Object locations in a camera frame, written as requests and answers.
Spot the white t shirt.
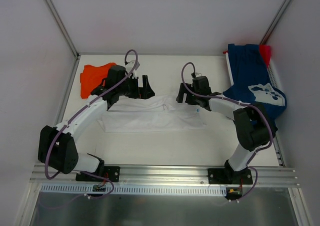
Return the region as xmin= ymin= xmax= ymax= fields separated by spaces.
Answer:
xmin=97 ymin=95 xmax=206 ymax=133

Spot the orange t shirt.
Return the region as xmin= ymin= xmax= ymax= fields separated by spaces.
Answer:
xmin=79 ymin=62 xmax=117 ymax=99

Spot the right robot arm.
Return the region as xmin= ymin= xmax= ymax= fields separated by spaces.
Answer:
xmin=176 ymin=76 xmax=278 ymax=184

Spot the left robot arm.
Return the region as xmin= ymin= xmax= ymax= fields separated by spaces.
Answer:
xmin=37 ymin=65 xmax=155 ymax=181

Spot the blue printed t shirt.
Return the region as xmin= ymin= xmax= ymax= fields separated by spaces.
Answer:
xmin=222 ymin=44 xmax=287 ymax=126

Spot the white perforated basket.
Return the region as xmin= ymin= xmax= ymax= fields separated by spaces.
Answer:
xmin=224 ymin=52 xmax=283 ymax=90

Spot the red t shirt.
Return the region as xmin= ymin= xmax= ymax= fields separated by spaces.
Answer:
xmin=259 ymin=45 xmax=272 ymax=68

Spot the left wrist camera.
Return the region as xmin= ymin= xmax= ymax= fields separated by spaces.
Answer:
xmin=125 ymin=61 xmax=140 ymax=78

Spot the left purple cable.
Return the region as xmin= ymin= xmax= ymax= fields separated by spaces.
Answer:
xmin=44 ymin=50 xmax=140 ymax=199

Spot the purple cable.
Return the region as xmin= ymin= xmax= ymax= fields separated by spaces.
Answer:
xmin=181 ymin=62 xmax=274 ymax=203
xmin=44 ymin=50 xmax=140 ymax=199

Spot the aluminium mounting rail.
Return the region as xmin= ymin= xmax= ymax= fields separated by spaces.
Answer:
xmin=29 ymin=163 xmax=301 ymax=188

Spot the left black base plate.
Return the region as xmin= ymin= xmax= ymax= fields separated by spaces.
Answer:
xmin=75 ymin=166 xmax=121 ymax=182

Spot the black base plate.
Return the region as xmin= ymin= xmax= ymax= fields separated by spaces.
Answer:
xmin=75 ymin=166 xmax=121 ymax=182
xmin=207 ymin=168 xmax=253 ymax=185

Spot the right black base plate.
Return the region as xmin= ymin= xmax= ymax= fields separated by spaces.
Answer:
xmin=207 ymin=168 xmax=253 ymax=185

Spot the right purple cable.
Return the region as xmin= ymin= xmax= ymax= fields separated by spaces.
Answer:
xmin=181 ymin=62 xmax=274 ymax=203

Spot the white slotted cable duct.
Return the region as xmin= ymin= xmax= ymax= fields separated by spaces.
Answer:
xmin=41 ymin=183 xmax=227 ymax=196

